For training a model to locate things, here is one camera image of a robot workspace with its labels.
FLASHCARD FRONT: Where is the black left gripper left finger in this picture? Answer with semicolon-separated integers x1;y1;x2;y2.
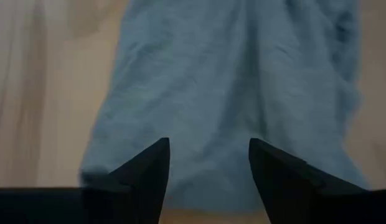
0;138;171;224

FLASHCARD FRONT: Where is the small light grey cloth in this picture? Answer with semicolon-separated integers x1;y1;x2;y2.
79;0;370;214

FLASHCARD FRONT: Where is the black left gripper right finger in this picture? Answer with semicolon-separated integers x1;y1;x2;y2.
248;138;386;224

